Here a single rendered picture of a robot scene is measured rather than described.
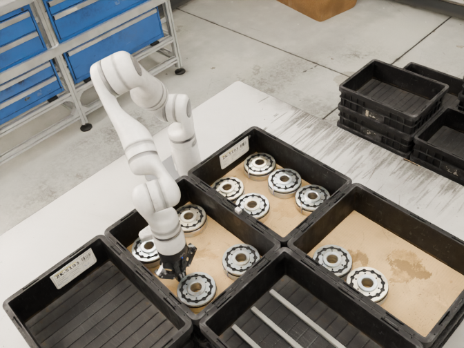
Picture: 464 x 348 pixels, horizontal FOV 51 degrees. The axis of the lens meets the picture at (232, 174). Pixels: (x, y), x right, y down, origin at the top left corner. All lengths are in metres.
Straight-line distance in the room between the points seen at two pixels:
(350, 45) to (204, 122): 2.05
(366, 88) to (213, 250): 1.42
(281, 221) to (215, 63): 2.45
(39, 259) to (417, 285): 1.15
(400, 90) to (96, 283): 1.73
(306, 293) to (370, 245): 0.23
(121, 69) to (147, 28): 2.26
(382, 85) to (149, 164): 1.69
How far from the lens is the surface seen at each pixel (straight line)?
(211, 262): 1.37
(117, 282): 1.40
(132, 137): 1.10
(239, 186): 1.50
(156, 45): 3.47
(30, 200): 3.03
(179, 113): 1.54
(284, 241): 1.26
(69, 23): 3.10
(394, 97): 2.49
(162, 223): 1.11
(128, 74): 1.16
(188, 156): 1.67
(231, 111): 2.06
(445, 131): 2.51
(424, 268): 1.38
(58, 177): 3.09
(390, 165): 1.81
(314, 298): 1.29
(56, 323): 1.39
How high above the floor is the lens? 1.93
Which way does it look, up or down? 44 degrees down
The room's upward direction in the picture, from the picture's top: 8 degrees counter-clockwise
